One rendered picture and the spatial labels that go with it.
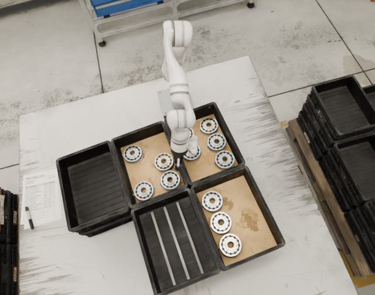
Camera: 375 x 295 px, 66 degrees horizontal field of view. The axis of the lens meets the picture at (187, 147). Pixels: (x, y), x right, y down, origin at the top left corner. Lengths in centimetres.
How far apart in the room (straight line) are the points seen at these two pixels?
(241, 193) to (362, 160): 103
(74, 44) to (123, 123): 182
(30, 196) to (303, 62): 254
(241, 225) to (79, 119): 121
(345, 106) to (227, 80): 84
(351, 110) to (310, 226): 95
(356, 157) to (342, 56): 129
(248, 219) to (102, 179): 78
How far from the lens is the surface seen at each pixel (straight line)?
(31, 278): 182
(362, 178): 220
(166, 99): 178
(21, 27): 405
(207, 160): 154
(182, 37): 110
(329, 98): 226
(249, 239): 144
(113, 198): 156
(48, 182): 190
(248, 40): 318
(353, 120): 223
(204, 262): 143
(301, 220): 164
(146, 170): 156
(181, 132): 110
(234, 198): 147
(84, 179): 165
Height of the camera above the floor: 225
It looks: 65 degrees down
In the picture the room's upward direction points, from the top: 12 degrees counter-clockwise
